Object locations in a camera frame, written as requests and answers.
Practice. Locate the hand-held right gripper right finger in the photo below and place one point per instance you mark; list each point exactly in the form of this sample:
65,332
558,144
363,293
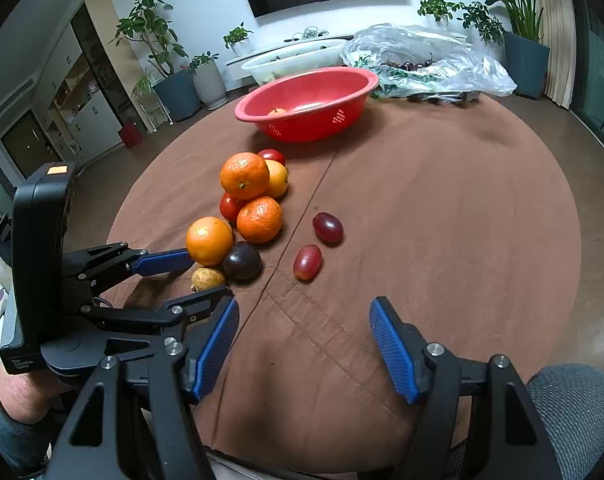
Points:
394,345

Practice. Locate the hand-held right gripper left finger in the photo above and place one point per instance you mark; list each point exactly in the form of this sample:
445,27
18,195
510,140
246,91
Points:
214,345

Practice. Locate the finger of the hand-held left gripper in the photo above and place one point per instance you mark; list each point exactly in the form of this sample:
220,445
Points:
164,260
182,310

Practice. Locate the small yellow fruit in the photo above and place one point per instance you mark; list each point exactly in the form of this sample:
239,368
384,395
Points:
208,278

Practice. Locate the red tomato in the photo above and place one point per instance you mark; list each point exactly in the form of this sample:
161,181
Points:
272,155
228,207

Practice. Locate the bumpy mandarin orange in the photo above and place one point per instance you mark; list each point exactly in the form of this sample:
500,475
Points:
244,176
260,220

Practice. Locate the red grape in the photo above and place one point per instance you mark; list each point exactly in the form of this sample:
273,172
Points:
328,228
308,262

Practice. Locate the red plastic basin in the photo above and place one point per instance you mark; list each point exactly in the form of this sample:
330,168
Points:
307,127

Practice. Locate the dark wooden door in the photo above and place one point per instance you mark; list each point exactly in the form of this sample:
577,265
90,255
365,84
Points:
24,140

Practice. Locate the red bin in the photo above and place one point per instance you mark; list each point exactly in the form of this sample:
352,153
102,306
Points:
130,136

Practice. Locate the yellowish smooth orange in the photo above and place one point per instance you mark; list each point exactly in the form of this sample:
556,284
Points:
278,180

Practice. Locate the white cabinet with shelves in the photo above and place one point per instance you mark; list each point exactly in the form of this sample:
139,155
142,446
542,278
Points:
89,110

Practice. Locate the thin plant on metal stand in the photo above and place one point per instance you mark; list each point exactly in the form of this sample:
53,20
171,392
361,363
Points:
149,100

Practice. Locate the leafy tree in blue-grey pot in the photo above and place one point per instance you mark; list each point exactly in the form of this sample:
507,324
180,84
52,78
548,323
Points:
178,95

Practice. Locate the small plant in tall white pot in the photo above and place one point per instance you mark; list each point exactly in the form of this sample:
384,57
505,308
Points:
209,85

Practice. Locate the grey textured fabric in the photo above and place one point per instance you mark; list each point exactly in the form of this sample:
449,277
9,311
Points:
571,410

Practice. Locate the white low shelf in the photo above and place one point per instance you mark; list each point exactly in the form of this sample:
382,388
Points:
230,61

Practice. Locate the white basin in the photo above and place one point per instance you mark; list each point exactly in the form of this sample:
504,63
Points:
257,67

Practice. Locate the pile of dark cherries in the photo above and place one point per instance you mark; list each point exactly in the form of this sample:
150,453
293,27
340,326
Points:
411,65

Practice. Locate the clear plastic bag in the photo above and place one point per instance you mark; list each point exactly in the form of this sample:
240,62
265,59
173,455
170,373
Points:
406,42

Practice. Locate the broad-leaf plant in dark pot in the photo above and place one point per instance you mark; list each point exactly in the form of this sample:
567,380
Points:
526,65

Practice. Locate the small bushy potted plant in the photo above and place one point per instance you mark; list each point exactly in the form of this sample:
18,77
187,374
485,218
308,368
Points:
435,7
481,20

